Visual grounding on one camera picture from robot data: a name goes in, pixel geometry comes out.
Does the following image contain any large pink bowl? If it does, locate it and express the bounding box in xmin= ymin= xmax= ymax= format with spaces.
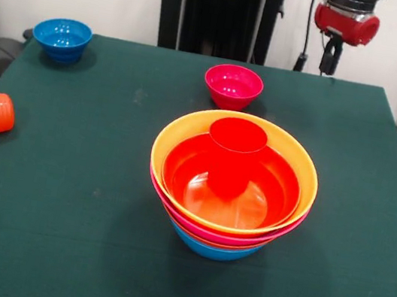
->
xmin=139 ymin=162 xmax=315 ymax=255

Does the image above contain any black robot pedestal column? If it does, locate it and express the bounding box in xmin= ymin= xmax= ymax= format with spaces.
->
xmin=146 ymin=0 xmax=287 ymax=68

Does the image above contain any black hanging cable with plug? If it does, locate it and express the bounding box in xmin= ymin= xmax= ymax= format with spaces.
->
xmin=292 ymin=0 xmax=320 ymax=74

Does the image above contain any dark green table cloth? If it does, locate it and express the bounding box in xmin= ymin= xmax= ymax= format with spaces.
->
xmin=0 ymin=18 xmax=397 ymax=297

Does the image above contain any large blue bowl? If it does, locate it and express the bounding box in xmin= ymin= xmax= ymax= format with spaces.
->
xmin=164 ymin=215 xmax=270 ymax=270

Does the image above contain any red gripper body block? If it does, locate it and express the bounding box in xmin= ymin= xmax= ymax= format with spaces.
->
xmin=311 ymin=0 xmax=383 ymax=51

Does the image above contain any large red bowl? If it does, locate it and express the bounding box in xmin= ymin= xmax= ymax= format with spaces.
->
xmin=153 ymin=127 xmax=309 ymax=240

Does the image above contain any small blue bowl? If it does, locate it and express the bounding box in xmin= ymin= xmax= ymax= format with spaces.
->
xmin=28 ymin=13 xmax=96 ymax=68

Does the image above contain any large yellow bowl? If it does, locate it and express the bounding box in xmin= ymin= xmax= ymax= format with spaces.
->
xmin=140 ymin=98 xmax=329 ymax=247

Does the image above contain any red plastic cup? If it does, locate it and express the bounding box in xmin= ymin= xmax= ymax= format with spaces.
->
xmin=198 ymin=114 xmax=271 ymax=206

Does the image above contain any small pink bowl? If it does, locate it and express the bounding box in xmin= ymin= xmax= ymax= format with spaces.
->
xmin=199 ymin=60 xmax=267 ymax=116

